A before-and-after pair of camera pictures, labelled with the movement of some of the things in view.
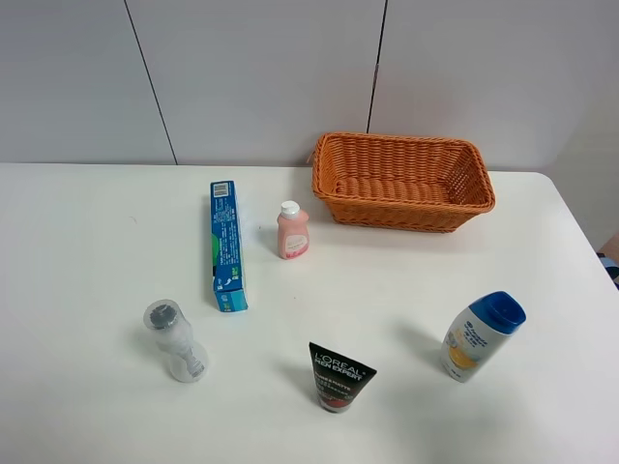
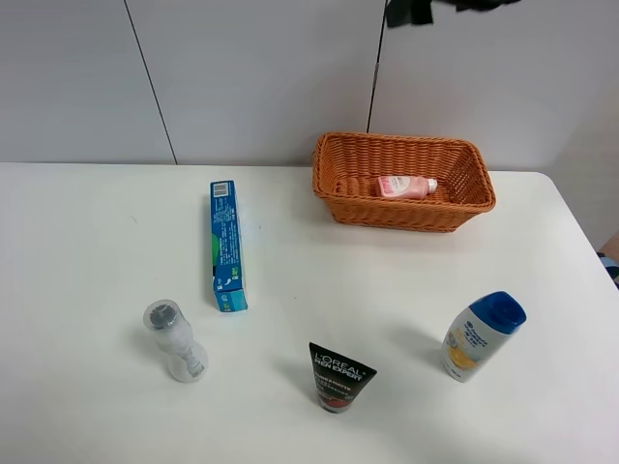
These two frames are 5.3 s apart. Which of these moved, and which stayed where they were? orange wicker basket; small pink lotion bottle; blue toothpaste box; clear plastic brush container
Moved: small pink lotion bottle
Stayed: clear plastic brush container; blue toothpaste box; orange wicker basket
